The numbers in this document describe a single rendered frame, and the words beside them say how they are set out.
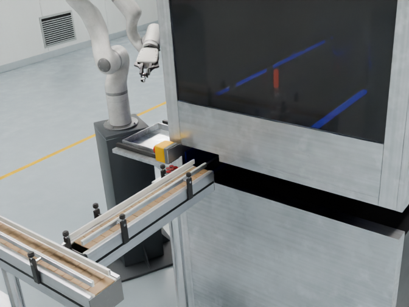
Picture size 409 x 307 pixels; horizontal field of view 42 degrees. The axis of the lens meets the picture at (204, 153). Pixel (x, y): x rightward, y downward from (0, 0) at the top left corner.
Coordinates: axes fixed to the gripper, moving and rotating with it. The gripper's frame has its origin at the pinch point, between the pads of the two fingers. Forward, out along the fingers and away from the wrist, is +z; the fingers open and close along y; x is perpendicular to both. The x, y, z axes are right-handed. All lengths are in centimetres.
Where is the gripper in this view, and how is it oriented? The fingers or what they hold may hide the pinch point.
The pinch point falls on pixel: (144, 72)
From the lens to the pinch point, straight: 255.0
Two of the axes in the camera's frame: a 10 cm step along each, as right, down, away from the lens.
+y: -9.9, -0.7, 0.8
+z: -1.1, 7.9, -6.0
